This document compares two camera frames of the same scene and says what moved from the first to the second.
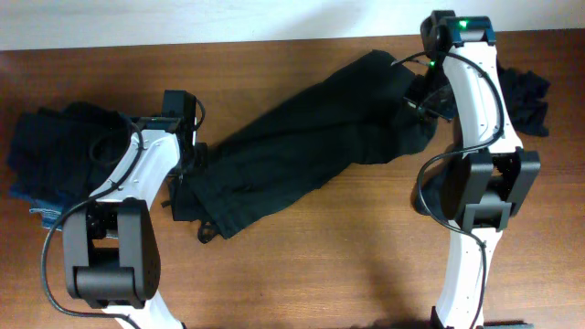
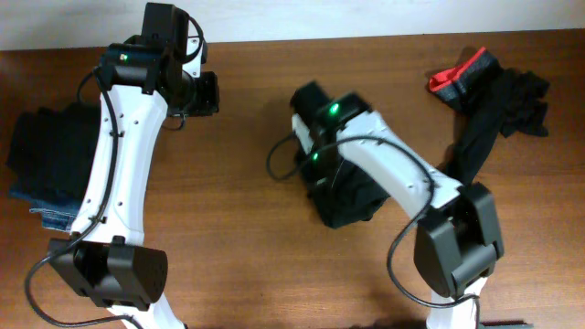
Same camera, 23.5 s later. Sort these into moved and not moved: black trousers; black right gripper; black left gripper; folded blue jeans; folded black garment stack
Moved: black left gripper; black trousers; black right gripper
Not moved: folded black garment stack; folded blue jeans
